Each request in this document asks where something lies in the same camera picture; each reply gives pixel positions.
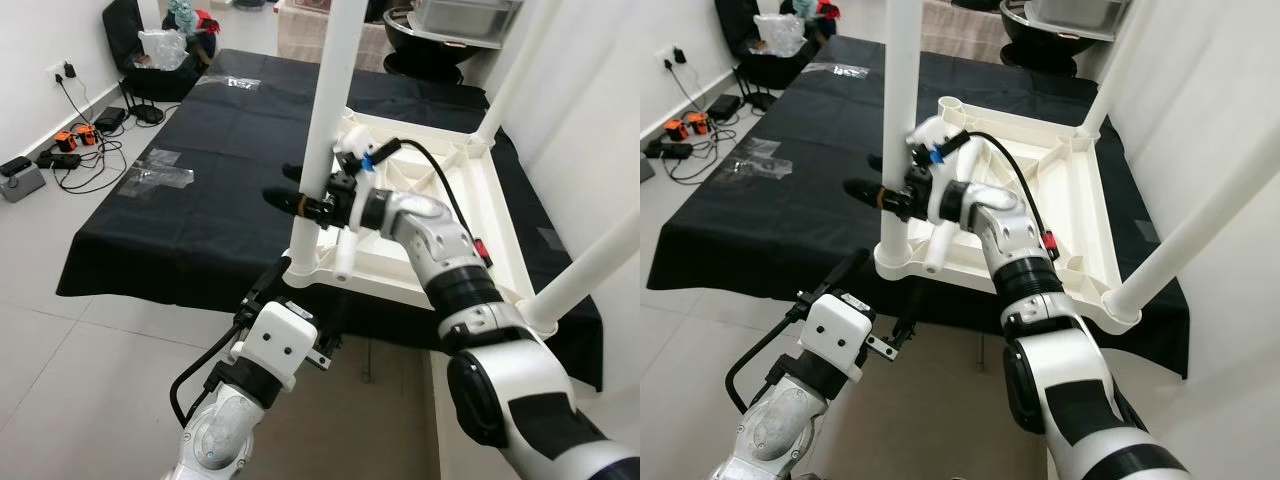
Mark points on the teal crumpled cloth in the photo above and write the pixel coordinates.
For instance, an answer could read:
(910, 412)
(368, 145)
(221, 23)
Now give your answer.
(183, 10)
(805, 5)

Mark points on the black round stool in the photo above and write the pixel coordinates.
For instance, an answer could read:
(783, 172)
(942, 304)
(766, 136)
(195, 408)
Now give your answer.
(430, 55)
(1040, 45)

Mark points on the red cloth item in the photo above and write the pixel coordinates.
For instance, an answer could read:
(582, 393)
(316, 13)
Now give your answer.
(825, 8)
(207, 20)

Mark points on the black round floor device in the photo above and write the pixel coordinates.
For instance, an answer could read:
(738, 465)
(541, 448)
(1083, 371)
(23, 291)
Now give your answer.
(762, 100)
(148, 115)

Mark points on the grey power brick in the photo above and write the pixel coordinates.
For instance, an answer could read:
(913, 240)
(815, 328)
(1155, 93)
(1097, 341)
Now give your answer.
(20, 180)
(645, 167)

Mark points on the black table cloth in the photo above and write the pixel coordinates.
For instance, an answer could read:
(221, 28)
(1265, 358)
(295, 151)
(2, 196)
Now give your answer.
(200, 230)
(780, 220)

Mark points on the white plastic table top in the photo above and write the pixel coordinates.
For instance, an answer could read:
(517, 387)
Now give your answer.
(500, 180)
(1080, 180)

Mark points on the black bag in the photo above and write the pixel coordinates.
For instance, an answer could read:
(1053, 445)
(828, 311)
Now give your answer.
(735, 20)
(120, 30)

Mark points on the beige cloth covered bench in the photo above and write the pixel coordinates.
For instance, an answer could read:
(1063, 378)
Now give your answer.
(300, 35)
(960, 35)

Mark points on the black power strip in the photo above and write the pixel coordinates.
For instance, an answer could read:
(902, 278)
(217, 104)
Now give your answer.
(58, 160)
(668, 150)

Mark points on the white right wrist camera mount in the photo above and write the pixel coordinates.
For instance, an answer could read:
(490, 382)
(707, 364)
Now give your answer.
(352, 135)
(935, 130)

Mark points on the black wall plug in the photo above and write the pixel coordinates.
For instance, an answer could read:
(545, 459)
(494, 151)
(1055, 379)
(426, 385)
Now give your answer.
(678, 55)
(68, 72)

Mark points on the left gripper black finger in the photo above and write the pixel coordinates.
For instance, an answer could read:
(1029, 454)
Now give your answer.
(835, 275)
(905, 327)
(335, 322)
(262, 285)

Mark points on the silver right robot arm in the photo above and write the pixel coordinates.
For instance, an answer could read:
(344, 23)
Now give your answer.
(500, 390)
(1070, 390)

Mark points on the clear plastic storage box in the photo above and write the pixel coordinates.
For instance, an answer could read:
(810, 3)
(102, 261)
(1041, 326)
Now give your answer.
(1075, 12)
(460, 15)

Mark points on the metal table leg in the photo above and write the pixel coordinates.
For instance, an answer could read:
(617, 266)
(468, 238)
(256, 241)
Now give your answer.
(368, 355)

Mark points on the orange black plug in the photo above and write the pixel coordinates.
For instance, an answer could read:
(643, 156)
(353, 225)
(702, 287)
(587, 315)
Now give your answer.
(698, 122)
(62, 140)
(85, 132)
(677, 128)

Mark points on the black power adapter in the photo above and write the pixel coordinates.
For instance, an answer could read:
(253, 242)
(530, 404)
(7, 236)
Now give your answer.
(110, 118)
(722, 105)

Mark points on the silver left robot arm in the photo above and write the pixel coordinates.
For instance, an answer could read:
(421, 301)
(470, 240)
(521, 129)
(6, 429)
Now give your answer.
(780, 425)
(225, 430)

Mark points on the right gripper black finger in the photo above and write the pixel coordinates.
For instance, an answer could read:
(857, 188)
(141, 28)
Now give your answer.
(295, 172)
(290, 203)
(875, 160)
(865, 192)

